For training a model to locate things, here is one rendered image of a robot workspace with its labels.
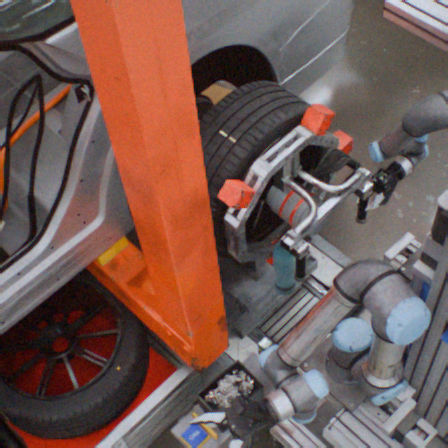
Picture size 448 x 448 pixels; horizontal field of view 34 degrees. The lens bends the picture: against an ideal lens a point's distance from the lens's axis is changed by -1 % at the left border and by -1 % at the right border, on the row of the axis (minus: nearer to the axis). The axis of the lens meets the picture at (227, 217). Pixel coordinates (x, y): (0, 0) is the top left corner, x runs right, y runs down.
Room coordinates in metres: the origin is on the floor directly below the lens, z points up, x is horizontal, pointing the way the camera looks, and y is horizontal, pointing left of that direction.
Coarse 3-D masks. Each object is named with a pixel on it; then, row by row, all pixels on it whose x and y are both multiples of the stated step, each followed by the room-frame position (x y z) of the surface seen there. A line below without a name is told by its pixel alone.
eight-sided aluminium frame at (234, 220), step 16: (304, 128) 1.71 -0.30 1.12; (288, 144) 1.66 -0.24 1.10; (304, 144) 1.65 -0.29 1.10; (320, 144) 1.70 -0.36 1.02; (336, 144) 1.76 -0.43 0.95; (256, 160) 1.59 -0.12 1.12; (272, 160) 1.60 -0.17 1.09; (288, 160) 1.59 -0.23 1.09; (320, 160) 1.79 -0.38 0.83; (256, 176) 1.56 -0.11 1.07; (256, 192) 1.50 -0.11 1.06; (320, 192) 1.73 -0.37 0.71; (240, 224) 1.44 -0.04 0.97; (288, 224) 1.66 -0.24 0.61; (240, 240) 1.44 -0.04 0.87; (272, 240) 1.60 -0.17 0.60; (240, 256) 1.43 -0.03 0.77; (256, 256) 1.48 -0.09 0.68; (272, 256) 1.54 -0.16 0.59
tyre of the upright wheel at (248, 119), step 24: (240, 96) 1.83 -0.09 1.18; (264, 96) 1.83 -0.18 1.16; (288, 96) 1.87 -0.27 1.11; (216, 120) 1.74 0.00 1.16; (240, 120) 1.72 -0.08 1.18; (264, 120) 1.71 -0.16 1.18; (288, 120) 1.72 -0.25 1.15; (216, 144) 1.66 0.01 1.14; (240, 144) 1.63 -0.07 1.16; (264, 144) 1.64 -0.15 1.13; (216, 168) 1.58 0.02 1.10; (240, 168) 1.57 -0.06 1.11; (216, 192) 1.52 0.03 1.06; (216, 216) 1.49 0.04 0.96; (216, 240) 1.48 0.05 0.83
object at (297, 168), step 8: (296, 160) 1.61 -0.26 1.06; (296, 168) 1.61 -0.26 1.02; (360, 168) 1.59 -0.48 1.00; (296, 176) 1.60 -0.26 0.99; (304, 176) 1.58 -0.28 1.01; (312, 176) 1.58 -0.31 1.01; (352, 176) 1.56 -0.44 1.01; (360, 176) 1.56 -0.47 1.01; (312, 184) 1.55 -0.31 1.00; (320, 184) 1.54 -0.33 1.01; (328, 184) 1.53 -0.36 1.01; (344, 184) 1.52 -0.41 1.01; (352, 184) 1.53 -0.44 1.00; (336, 192) 1.50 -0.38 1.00
